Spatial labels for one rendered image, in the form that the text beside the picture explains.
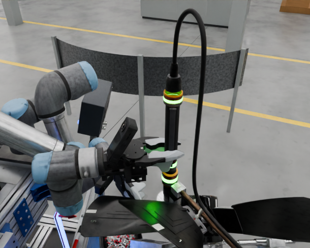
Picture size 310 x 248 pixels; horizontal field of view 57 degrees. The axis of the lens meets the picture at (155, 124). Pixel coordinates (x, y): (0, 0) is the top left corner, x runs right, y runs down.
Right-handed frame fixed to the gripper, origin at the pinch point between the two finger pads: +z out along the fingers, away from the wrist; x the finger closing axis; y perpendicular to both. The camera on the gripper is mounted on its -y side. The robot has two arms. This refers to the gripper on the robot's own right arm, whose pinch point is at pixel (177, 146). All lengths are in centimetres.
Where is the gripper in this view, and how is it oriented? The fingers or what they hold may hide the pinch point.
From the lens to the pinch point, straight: 73.0
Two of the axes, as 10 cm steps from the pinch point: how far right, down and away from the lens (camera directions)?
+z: 9.9, -1.0, 1.2
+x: 1.5, 5.7, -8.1
